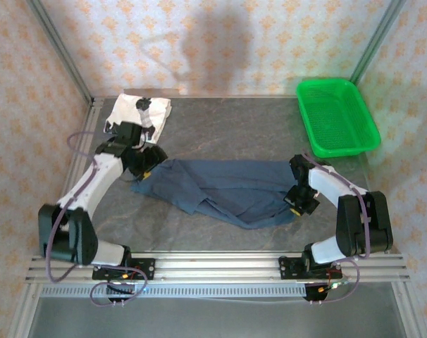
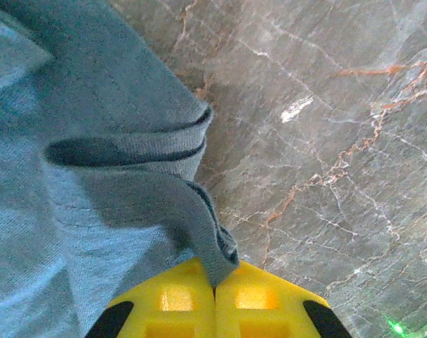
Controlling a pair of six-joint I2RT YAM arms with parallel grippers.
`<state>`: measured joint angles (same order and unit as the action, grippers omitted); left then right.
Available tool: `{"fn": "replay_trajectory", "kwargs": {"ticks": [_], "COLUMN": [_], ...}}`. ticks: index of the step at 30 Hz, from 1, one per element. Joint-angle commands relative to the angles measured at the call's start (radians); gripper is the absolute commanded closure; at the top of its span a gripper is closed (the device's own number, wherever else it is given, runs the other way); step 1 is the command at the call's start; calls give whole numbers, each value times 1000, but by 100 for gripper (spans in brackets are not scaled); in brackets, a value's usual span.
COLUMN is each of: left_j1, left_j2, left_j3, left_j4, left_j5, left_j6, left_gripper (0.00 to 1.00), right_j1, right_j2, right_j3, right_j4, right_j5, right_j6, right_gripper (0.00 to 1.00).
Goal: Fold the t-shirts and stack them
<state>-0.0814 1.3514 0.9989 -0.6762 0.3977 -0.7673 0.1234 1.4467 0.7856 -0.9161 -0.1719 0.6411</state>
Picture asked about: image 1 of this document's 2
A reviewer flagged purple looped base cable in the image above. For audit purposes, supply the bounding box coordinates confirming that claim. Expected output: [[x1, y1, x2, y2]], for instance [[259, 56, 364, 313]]
[[89, 276, 148, 308], [304, 259, 363, 306]]

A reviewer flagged aluminium table edge rail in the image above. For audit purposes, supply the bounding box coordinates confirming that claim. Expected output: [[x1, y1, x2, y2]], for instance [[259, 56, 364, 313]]
[[8, 98, 105, 338], [361, 153, 424, 338]]

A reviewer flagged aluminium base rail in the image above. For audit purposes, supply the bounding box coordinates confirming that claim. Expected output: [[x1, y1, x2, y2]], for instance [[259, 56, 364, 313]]
[[25, 251, 410, 283]]

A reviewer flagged green plastic basket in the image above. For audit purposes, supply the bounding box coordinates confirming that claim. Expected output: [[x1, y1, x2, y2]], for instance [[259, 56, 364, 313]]
[[296, 77, 382, 158]]

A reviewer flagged aluminium frame post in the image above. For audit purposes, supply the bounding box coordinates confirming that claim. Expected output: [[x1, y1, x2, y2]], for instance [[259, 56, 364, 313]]
[[25, 0, 94, 104], [349, 0, 407, 85]]

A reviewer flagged white t-shirt with arm print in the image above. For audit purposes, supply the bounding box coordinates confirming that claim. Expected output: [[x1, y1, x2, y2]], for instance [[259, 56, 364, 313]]
[[103, 93, 173, 144]]

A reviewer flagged blue t-shirt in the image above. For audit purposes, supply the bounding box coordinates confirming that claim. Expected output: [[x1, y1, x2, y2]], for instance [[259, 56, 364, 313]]
[[130, 158, 299, 230]]

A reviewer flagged small circuit board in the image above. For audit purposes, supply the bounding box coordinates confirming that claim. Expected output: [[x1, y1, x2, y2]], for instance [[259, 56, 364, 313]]
[[317, 280, 354, 294]]

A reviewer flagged perforated metal cable tray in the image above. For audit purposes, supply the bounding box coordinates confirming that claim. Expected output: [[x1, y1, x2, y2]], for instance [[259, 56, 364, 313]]
[[39, 283, 308, 300]]

